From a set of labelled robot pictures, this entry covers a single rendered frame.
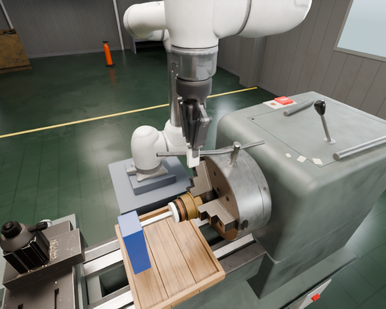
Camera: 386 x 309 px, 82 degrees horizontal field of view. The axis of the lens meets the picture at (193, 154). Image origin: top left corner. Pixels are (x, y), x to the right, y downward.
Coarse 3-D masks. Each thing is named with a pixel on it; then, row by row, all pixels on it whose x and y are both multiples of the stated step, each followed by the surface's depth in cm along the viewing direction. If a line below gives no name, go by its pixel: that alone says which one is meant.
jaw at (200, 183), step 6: (204, 162) 76; (192, 168) 78; (198, 168) 75; (204, 168) 76; (198, 174) 75; (204, 174) 76; (192, 180) 75; (198, 180) 75; (204, 180) 76; (192, 186) 76; (198, 186) 75; (204, 186) 76; (210, 186) 77; (192, 192) 74; (198, 192) 75; (204, 192) 76
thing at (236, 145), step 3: (234, 144) 63; (237, 144) 63; (240, 144) 63; (234, 147) 63; (237, 147) 63; (234, 150) 64; (237, 150) 64; (231, 153) 66; (234, 153) 65; (237, 153) 65; (231, 156) 66; (234, 156) 65; (237, 156) 66; (231, 159) 67; (234, 159) 66; (231, 162) 68; (234, 162) 68; (231, 165) 69; (234, 165) 69
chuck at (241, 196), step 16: (208, 160) 73; (224, 160) 70; (240, 160) 71; (224, 176) 66; (240, 176) 67; (208, 192) 83; (224, 192) 69; (240, 192) 65; (256, 192) 67; (240, 208) 65; (256, 208) 67; (256, 224) 70
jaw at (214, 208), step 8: (216, 200) 75; (200, 208) 72; (208, 208) 72; (216, 208) 71; (224, 208) 71; (200, 216) 71; (208, 216) 71; (216, 216) 70; (224, 216) 68; (232, 216) 68; (224, 224) 66; (232, 224) 68; (240, 224) 67; (224, 232) 68
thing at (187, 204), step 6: (180, 198) 74; (186, 198) 73; (192, 198) 72; (198, 198) 74; (174, 204) 72; (180, 204) 71; (186, 204) 71; (192, 204) 72; (198, 204) 73; (180, 210) 71; (186, 210) 71; (192, 210) 72; (180, 216) 71; (186, 216) 72; (192, 216) 72; (198, 216) 73
